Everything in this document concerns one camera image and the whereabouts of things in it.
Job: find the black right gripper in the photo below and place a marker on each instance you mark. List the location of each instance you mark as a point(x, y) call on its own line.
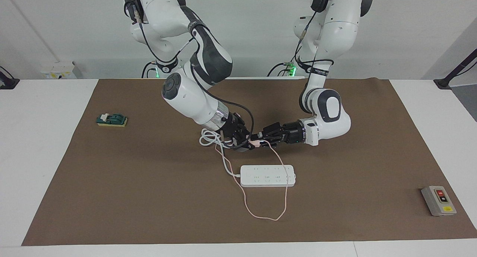
point(234, 126)

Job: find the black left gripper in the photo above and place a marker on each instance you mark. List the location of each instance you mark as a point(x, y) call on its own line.
point(288, 134)

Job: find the white power strip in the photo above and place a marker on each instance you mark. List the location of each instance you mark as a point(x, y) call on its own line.
point(268, 177)

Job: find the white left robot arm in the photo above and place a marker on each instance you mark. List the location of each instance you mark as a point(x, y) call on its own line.
point(328, 111)

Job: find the brown table mat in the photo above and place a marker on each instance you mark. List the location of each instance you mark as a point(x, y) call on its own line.
point(149, 197)

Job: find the black clamp stand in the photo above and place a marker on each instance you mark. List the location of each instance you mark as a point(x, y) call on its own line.
point(9, 82)
point(443, 82)

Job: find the green knife switch board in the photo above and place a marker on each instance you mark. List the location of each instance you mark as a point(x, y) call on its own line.
point(111, 120)

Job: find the grey on-off switch box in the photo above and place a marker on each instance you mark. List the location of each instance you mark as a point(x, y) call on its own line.
point(439, 201)

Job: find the white wall socket box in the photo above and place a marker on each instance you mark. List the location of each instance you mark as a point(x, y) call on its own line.
point(57, 70)

